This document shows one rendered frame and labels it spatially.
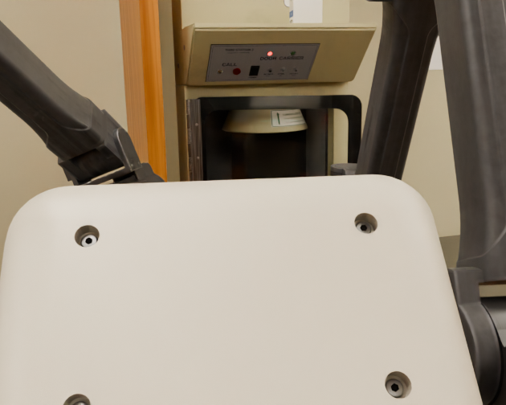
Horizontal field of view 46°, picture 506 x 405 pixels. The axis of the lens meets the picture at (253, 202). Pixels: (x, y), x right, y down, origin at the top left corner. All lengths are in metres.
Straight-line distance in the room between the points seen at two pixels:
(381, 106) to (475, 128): 0.22
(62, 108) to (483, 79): 0.43
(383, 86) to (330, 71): 0.45
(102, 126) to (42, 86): 0.10
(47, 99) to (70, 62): 0.84
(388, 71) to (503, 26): 0.18
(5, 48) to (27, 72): 0.03
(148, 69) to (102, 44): 0.53
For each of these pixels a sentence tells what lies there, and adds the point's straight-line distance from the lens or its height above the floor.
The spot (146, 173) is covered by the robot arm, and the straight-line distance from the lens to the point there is 0.83.
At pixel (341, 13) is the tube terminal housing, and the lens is 1.18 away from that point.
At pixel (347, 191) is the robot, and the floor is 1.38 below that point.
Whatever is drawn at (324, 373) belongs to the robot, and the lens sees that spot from 0.25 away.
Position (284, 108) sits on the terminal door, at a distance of 1.06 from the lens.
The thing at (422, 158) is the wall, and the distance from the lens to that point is 1.79.
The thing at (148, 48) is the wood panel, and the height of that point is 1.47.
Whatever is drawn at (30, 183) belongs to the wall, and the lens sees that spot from 1.54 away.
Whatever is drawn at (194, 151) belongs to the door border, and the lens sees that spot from 1.09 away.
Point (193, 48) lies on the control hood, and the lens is 1.01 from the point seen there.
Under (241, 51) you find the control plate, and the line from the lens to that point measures 1.03.
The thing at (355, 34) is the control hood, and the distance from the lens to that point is 1.07.
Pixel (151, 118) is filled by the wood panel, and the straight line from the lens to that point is 0.99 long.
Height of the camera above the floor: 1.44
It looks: 13 degrees down
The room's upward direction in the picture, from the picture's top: 1 degrees counter-clockwise
